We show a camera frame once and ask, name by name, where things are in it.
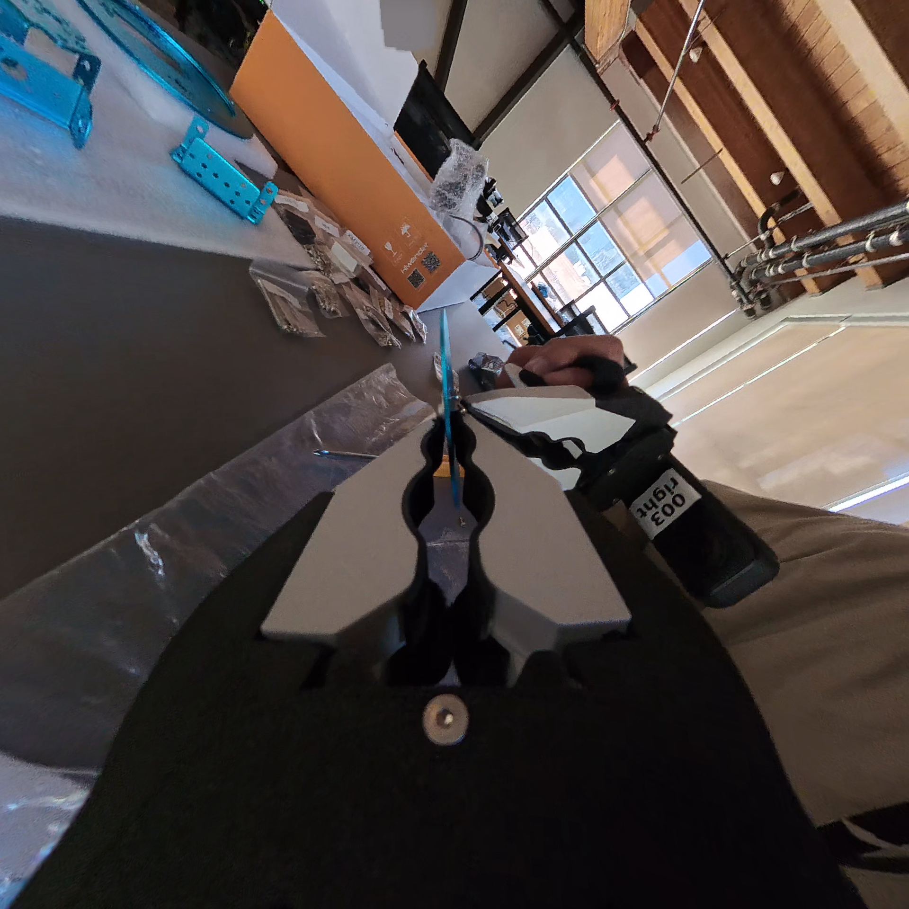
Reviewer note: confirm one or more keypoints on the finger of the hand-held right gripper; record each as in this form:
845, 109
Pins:
564, 472
561, 419

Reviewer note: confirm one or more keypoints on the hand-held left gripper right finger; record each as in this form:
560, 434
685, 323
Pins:
547, 561

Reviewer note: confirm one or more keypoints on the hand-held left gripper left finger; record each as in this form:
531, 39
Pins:
355, 554

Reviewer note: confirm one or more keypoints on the blue round metal plate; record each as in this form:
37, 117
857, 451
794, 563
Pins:
447, 369

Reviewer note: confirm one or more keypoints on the person's right hand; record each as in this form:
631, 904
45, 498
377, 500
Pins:
561, 355

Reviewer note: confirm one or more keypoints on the tan roller blind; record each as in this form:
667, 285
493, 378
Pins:
781, 398

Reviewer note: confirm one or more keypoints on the large grid window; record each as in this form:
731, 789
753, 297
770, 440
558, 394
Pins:
611, 234

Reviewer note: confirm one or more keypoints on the clear plastic bag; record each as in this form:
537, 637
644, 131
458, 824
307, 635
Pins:
142, 568

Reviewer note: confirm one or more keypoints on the pile of small parts bags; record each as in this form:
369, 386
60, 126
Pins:
298, 305

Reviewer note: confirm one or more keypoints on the bubble wrapped item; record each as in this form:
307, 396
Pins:
458, 177

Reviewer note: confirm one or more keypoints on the black flat screen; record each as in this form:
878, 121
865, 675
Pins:
433, 121

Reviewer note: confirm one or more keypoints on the ceiling pipe bundle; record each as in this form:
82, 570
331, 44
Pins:
838, 241

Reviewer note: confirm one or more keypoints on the orange cardboard box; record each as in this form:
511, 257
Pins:
341, 163

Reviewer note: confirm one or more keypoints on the white foam sheet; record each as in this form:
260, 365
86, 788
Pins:
142, 192

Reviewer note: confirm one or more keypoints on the group of blue metal brackets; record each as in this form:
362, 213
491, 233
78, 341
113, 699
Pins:
42, 92

